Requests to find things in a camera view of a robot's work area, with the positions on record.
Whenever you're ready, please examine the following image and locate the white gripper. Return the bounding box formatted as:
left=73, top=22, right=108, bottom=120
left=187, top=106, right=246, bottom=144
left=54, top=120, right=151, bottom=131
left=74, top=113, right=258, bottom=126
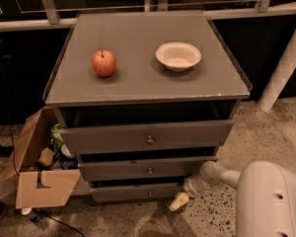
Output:
left=169, top=175, right=222, bottom=211

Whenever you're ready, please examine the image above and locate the grey drawer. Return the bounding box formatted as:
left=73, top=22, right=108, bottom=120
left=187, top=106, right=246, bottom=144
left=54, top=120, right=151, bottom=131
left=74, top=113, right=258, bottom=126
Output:
left=79, top=156, right=216, bottom=182
left=60, top=120, right=234, bottom=154
left=91, top=183, right=181, bottom=202

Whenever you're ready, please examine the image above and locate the grey bottom drawer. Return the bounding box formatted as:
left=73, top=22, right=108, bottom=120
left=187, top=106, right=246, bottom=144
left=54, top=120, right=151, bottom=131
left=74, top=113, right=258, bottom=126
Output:
left=91, top=183, right=181, bottom=202

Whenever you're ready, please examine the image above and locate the yellow sponge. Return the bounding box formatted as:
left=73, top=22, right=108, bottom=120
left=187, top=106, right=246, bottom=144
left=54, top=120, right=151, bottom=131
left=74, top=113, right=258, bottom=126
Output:
left=37, top=147, right=55, bottom=167

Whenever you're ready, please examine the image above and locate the green bag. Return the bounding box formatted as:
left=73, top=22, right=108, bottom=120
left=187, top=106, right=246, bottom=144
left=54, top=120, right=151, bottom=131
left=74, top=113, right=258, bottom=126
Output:
left=50, top=123, right=64, bottom=153

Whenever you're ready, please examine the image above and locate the grey middle drawer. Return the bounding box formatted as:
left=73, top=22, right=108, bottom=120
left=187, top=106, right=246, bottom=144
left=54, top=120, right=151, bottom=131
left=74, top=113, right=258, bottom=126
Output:
left=79, top=156, right=216, bottom=182

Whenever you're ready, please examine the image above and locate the white bowl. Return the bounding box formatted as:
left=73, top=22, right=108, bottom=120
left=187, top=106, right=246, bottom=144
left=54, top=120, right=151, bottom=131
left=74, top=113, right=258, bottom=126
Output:
left=155, top=42, right=201, bottom=72

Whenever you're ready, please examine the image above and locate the grey drawer cabinet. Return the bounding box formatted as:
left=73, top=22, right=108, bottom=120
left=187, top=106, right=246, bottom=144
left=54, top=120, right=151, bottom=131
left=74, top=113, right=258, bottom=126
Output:
left=44, top=11, right=251, bottom=189

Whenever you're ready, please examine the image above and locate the metal window railing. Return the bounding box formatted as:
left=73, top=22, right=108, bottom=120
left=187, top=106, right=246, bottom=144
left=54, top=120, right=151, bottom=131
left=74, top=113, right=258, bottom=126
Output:
left=0, top=0, right=296, bottom=34

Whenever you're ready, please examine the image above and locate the grey top drawer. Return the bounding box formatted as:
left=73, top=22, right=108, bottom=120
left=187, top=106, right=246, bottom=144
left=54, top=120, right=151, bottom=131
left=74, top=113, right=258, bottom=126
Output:
left=60, top=120, right=234, bottom=154

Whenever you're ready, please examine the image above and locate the red apple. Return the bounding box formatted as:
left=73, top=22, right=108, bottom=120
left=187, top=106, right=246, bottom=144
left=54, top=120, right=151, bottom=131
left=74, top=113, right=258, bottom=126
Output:
left=92, top=49, right=116, bottom=77

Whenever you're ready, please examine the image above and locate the small white floor object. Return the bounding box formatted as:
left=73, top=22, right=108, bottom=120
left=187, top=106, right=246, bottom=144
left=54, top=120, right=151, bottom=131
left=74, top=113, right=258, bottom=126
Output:
left=21, top=208, right=32, bottom=216

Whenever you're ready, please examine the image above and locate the cardboard box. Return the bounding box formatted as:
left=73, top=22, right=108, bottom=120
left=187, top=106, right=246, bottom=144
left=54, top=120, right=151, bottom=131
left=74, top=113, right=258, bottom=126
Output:
left=1, top=108, right=90, bottom=209

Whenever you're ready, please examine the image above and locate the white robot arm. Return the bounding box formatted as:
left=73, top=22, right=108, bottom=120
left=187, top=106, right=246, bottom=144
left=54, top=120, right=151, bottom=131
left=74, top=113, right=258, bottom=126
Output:
left=170, top=161, right=296, bottom=237

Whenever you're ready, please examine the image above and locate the white diagonal pole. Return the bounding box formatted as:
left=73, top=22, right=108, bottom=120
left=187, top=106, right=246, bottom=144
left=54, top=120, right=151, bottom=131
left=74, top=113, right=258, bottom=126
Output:
left=258, top=29, right=296, bottom=113

